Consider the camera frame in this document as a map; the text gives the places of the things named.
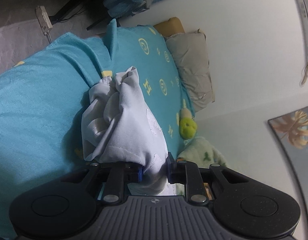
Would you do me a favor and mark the white t-shirt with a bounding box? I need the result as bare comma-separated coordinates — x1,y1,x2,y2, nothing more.
81,67,176,196

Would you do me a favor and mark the green lion fleece blanket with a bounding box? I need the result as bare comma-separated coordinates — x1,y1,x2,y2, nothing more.
177,137,227,168

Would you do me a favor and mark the green plush toy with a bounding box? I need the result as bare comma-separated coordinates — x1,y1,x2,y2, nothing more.
179,100,197,140

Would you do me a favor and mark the teal patterned bed sheet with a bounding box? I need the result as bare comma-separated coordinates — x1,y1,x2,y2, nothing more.
0,21,194,239

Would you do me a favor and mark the grey pillow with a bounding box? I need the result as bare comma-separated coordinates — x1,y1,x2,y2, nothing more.
165,29,215,112

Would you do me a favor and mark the mustard yellow headboard cushion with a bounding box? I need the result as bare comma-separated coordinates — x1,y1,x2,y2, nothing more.
154,17,185,37

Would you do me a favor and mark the white power strip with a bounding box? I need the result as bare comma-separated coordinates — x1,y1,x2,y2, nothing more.
35,5,53,35

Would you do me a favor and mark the gold leaf wall painting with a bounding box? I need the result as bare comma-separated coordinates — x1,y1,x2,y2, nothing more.
268,107,308,198

